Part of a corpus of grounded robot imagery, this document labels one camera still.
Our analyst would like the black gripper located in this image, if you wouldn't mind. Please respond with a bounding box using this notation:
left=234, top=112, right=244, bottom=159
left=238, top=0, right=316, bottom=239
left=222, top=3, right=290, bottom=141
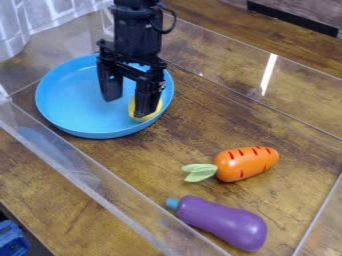
left=98, top=0, right=166, bottom=117

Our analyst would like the yellow toy lemon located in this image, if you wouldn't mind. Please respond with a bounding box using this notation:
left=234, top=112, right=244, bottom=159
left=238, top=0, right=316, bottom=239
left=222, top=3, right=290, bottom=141
left=129, top=96, right=163, bottom=122

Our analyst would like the blue round tray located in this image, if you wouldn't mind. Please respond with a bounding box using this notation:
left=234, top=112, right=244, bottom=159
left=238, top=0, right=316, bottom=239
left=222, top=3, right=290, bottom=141
left=35, top=54, right=175, bottom=139

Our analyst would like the white patterned curtain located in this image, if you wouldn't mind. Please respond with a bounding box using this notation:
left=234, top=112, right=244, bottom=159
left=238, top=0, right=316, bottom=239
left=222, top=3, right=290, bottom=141
left=0, top=0, right=111, bottom=62

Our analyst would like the orange toy carrot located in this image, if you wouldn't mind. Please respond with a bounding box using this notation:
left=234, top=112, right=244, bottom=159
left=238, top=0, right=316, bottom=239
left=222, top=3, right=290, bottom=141
left=182, top=146, right=280, bottom=182

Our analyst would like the black bar at back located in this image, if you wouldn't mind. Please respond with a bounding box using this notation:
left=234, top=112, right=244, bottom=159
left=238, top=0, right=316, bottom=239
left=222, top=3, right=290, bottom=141
left=248, top=0, right=340, bottom=38

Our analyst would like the purple toy eggplant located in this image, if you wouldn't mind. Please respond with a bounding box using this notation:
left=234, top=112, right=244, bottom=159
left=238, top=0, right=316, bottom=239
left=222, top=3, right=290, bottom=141
left=166, top=195, right=268, bottom=252

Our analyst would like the blue object at corner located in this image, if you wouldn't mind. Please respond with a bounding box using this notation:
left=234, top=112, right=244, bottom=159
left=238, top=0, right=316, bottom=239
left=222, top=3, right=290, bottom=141
left=0, top=220, right=31, bottom=256

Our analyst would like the clear acrylic enclosure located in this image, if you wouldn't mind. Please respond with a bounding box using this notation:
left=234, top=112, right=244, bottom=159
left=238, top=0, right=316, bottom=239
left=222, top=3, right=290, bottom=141
left=0, top=3, right=342, bottom=256

